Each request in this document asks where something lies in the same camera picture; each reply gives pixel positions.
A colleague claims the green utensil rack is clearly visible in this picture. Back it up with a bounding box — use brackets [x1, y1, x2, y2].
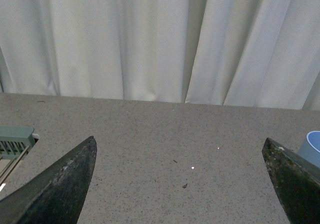
[0, 125, 36, 187]

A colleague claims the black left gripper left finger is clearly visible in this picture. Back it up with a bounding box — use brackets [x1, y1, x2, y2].
[0, 136, 97, 224]

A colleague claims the white curtain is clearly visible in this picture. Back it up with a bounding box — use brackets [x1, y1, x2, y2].
[0, 0, 320, 110]

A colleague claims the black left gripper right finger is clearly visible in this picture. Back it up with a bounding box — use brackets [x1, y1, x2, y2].
[261, 137, 320, 224]

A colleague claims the light blue cup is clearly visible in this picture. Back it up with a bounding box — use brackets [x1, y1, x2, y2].
[297, 130, 320, 168]

